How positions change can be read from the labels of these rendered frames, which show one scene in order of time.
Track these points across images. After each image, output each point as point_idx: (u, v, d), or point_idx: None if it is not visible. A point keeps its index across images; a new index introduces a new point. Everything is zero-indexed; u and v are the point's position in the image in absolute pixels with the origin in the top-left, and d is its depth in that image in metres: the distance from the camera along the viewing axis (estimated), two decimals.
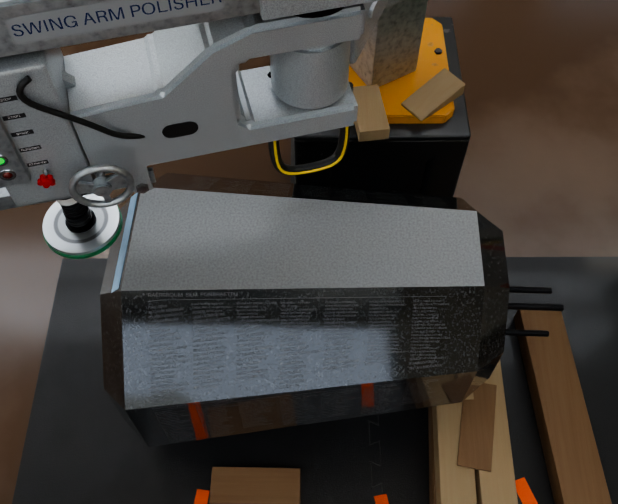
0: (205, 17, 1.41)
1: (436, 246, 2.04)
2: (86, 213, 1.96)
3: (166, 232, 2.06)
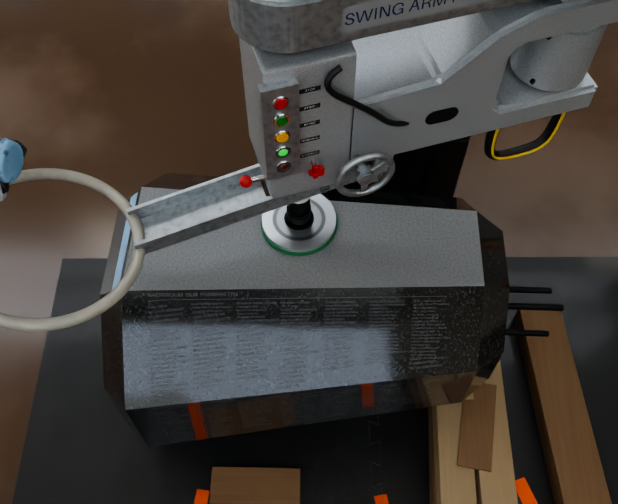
0: (513, 1, 1.44)
1: (436, 246, 2.04)
2: (310, 210, 2.00)
3: None
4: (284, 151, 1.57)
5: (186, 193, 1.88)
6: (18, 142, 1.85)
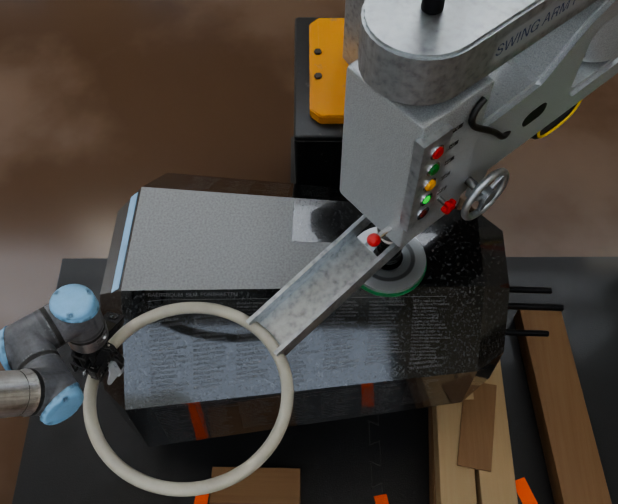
0: None
1: (436, 246, 2.04)
2: None
3: (166, 232, 2.06)
4: (428, 198, 1.51)
5: (297, 281, 1.81)
6: (112, 313, 1.73)
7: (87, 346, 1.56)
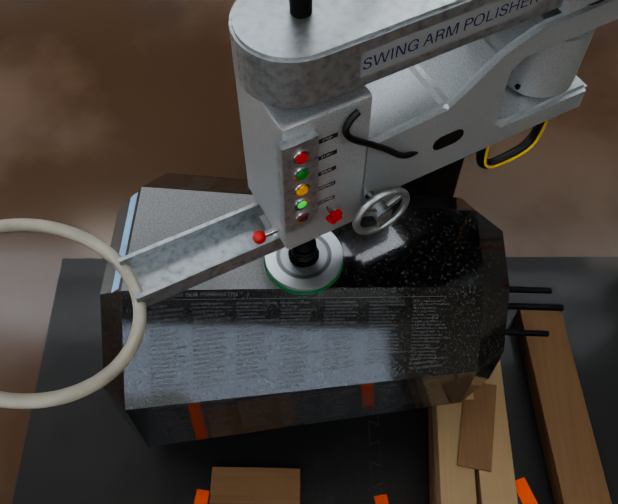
0: (518, 19, 1.41)
1: (436, 246, 2.04)
2: (316, 245, 1.91)
3: (166, 232, 2.06)
4: (303, 203, 1.50)
5: (184, 237, 1.71)
6: None
7: None
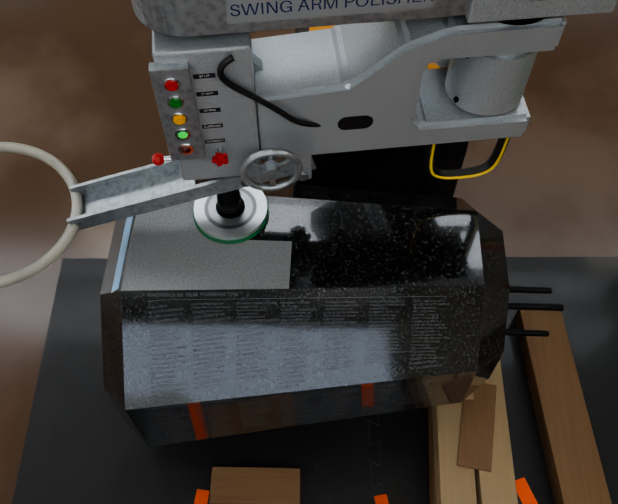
0: (413, 14, 1.42)
1: (436, 246, 2.04)
2: (238, 200, 2.02)
3: (166, 232, 2.06)
4: (183, 134, 1.60)
5: (123, 176, 1.98)
6: None
7: None
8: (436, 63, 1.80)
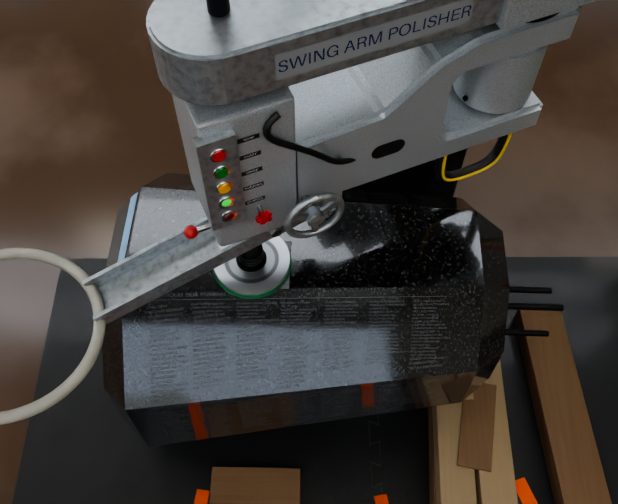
0: (450, 32, 1.39)
1: (436, 246, 2.04)
2: (262, 251, 1.93)
3: (166, 232, 2.06)
4: (228, 202, 1.50)
5: (139, 256, 1.85)
6: None
7: None
8: None
